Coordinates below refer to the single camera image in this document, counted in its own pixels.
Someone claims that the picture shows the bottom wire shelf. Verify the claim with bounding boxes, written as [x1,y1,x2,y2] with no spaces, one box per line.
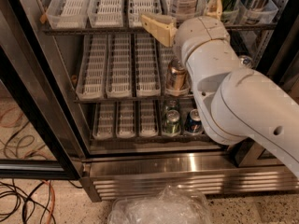
[91,134,213,145]

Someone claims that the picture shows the orange cable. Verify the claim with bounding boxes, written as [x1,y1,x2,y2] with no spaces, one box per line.
[40,179,57,224]

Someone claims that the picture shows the clear plastic bag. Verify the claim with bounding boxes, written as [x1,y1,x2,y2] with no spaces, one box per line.
[107,185,212,224]

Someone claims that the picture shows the top wire shelf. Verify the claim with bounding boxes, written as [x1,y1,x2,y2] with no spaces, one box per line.
[42,23,277,35]

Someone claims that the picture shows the green drink can top shelf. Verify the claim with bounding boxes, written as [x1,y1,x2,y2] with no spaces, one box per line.
[221,0,239,24]

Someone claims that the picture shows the black cable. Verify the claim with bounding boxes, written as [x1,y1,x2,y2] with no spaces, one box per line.
[0,178,57,224]

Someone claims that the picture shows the copper gold can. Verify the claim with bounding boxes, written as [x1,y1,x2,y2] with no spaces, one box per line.
[165,58,189,96]

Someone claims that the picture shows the stainless steel fridge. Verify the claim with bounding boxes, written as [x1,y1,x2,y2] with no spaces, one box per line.
[12,0,299,203]

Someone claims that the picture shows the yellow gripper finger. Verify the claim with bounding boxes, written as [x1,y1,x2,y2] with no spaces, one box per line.
[139,13,177,47]
[204,0,222,20]

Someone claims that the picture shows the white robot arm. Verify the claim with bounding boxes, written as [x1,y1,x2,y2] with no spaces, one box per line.
[139,0,299,176]

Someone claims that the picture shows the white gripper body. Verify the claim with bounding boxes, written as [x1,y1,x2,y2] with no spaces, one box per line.
[173,16,230,65]

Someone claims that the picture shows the green can front bottom shelf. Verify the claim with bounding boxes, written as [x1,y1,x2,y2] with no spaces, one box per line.
[163,109,180,136]

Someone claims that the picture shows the middle wire shelf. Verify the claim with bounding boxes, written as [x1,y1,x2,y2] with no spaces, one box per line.
[73,93,193,104]

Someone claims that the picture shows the silver blue can top shelf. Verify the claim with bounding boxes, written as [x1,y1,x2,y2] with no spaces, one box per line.
[239,0,278,25]

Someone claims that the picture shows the blue can bottom shelf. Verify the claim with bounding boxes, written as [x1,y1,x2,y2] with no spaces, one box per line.
[184,109,203,134]

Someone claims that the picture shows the wire shelf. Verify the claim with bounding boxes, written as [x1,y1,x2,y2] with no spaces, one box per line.
[91,134,213,145]
[73,93,193,104]
[42,23,277,35]

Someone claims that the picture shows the blue silver can middle shelf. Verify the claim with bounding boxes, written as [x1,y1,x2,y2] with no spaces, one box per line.
[239,55,253,68]

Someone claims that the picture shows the green can rear bottom shelf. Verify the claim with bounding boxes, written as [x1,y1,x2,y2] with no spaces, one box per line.
[164,99,179,113]

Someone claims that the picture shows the open glass fridge door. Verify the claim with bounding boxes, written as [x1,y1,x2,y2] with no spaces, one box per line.
[0,0,89,180]

